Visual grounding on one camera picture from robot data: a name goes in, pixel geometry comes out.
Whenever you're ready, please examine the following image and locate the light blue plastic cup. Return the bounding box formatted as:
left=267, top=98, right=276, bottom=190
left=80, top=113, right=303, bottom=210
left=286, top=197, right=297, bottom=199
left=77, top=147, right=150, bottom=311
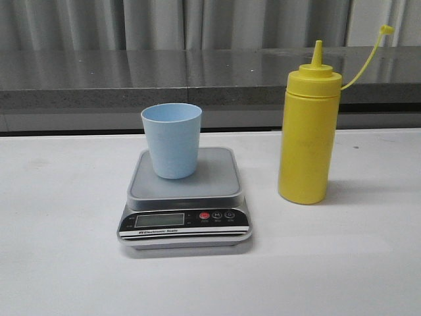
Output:
left=141, top=103, right=202, bottom=179

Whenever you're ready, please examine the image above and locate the yellow squeeze bottle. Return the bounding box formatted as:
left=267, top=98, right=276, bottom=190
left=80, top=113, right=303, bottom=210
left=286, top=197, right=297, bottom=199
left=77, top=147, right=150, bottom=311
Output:
left=278, top=24, right=395, bottom=205

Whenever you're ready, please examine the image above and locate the silver electronic kitchen scale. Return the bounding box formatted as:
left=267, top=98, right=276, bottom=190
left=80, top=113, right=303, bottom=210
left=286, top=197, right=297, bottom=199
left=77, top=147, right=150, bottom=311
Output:
left=116, top=147, right=253, bottom=250

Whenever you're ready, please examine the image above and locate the grey granite counter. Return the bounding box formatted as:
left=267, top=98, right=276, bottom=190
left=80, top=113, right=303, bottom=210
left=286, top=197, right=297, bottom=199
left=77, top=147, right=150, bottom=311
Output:
left=1, top=47, right=420, bottom=136

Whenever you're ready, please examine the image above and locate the grey curtain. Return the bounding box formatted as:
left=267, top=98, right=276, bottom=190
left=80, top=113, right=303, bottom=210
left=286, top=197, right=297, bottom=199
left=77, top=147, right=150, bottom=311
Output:
left=1, top=1, right=420, bottom=51

